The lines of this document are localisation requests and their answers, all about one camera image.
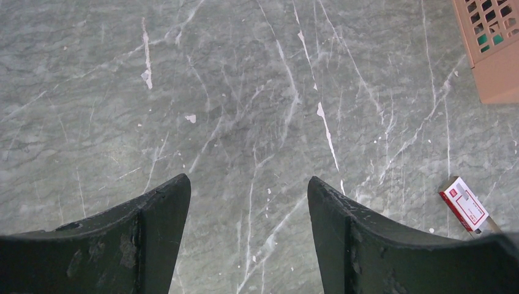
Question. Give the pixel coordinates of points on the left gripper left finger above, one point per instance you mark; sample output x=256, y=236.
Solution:
x=129, y=248

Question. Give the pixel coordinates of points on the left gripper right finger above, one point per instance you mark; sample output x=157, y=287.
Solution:
x=362, y=251

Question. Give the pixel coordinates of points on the red white staple box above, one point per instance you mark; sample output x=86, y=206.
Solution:
x=467, y=208

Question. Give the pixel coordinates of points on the orange file organizer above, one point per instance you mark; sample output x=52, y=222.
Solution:
x=496, y=70

